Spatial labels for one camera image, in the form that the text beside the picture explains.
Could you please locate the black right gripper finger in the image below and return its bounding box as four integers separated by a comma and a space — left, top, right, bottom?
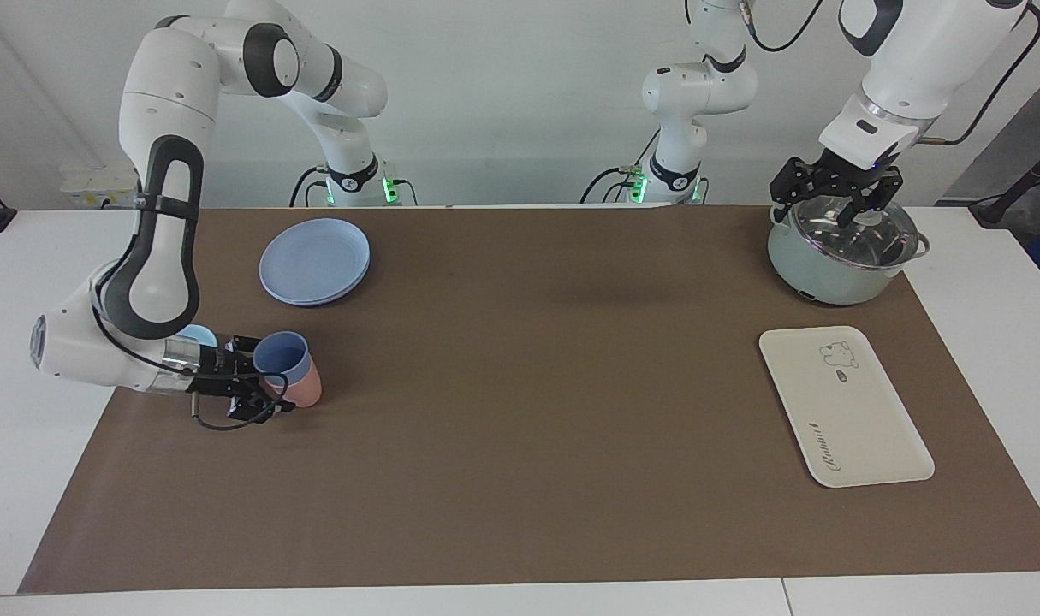
229, 381, 296, 422
231, 336, 268, 376

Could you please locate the brown table mat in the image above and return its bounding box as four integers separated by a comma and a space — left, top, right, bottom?
19, 205, 1040, 595

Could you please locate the black stand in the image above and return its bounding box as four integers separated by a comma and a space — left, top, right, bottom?
968, 157, 1040, 228

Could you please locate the black looping arm cable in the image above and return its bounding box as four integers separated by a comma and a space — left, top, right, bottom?
740, 0, 826, 53

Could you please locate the pink cup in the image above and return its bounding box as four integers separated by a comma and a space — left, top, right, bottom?
263, 355, 324, 409

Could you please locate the white power strip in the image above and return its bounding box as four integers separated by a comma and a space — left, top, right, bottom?
61, 166, 140, 210

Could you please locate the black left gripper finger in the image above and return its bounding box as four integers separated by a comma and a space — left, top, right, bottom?
836, 169, 905, 230
770, 157, 817, 226

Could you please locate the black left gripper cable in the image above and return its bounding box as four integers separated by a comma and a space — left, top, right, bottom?
920, 0, 1040, 146

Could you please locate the blue ribbed cup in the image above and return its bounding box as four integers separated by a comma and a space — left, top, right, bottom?
253, 331, 312, 386

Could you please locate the blue round plate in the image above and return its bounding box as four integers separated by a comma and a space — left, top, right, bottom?
259, 217, 372, 308

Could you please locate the glass pot lid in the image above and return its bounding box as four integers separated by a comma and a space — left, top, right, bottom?
775, 198, 920, 271

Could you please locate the cream tray with rabbit print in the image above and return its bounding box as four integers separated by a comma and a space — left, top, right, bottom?
758, 325, 936, 489

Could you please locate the black left base cable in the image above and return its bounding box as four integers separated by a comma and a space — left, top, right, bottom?
580, 165, 651, 205

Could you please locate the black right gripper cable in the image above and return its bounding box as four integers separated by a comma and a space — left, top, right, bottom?
190, 376, 291, 431

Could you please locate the black base cable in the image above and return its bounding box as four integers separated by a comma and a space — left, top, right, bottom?
580, 165, 651, 205
289, 165, 329, 208

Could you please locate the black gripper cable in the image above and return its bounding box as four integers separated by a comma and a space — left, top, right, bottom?
920, 0, 1040, 146
190, 376, 291, 431

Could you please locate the pale green cooking pot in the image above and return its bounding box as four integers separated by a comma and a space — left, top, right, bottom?
767, 198, 932, 307

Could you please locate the black right base cable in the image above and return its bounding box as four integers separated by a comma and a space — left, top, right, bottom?
289, 165, 329, 208

